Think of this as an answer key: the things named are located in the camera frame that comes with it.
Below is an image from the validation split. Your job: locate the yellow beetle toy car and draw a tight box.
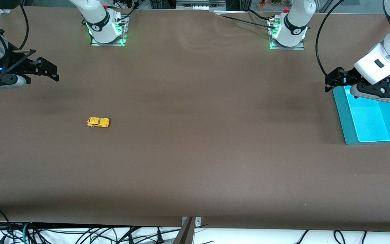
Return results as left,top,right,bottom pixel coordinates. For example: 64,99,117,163
87,117,110,128

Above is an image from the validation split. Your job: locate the teal plastic storage bin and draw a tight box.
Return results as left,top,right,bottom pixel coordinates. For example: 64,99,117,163
332,77,390,145

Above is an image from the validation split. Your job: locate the colourful background item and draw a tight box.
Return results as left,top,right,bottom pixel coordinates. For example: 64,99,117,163
258,0,283,9

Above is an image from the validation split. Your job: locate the silver metal box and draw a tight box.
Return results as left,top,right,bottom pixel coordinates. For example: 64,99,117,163
176,0,226,11

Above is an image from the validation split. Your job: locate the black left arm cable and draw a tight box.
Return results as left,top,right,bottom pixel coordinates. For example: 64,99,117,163
316,0,346,77

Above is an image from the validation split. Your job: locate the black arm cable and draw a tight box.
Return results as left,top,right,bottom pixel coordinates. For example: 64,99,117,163
18,3,29,50
316,0,346,77

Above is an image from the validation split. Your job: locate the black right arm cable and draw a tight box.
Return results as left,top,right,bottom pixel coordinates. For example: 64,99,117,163
18,3,29,50

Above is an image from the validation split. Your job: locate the short black base cable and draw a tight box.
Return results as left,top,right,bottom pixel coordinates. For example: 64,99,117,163
246,9,272,21

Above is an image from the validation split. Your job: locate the black cable at right base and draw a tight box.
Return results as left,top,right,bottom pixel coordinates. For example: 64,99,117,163
115,0,142,22

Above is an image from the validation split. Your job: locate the long black base cable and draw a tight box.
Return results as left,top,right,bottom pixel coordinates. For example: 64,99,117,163
219,15,273,30

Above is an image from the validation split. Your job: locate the black background frame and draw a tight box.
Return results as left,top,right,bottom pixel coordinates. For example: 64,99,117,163
149,0,177,9

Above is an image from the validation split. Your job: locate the silver table edge bracket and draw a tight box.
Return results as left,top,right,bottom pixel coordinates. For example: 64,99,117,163
181,217,201,227

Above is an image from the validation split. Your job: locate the dark camera stand pole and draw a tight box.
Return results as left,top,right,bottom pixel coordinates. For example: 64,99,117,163
172,217,195,244

